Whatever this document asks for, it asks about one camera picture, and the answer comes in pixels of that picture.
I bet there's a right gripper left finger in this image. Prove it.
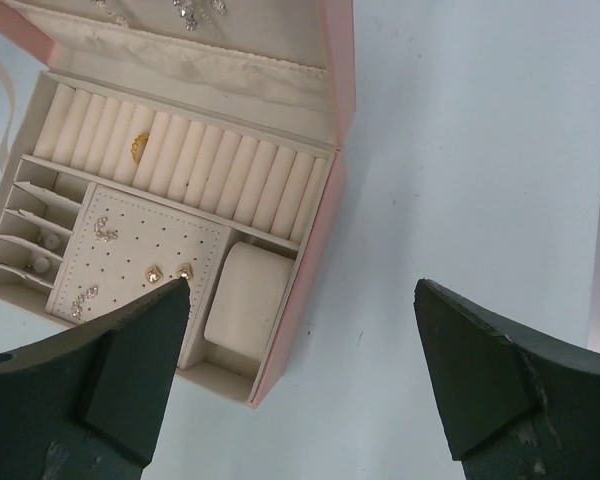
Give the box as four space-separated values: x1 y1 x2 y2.
0 279 190 479

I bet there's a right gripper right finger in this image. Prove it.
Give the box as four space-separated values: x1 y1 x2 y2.
414 279 600 479

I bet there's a beige ring cushion block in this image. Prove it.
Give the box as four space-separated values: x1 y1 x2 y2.
204 242 294 361

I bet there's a pink jewelry box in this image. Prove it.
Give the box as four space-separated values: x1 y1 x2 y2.
0 1 356 407

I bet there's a small gold earring front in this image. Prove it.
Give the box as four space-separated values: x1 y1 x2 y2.
176 263 194 282

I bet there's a white earring stopper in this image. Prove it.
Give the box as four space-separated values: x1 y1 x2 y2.
40 233 63 252
27 255 52 277

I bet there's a white earring back stopper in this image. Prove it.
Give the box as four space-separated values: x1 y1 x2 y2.
40 233 63 252

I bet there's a gold ring in rolls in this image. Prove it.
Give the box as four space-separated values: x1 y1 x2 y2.
129 131 152 165

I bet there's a necklace in box lid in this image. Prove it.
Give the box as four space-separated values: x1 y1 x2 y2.
89 0 231 41

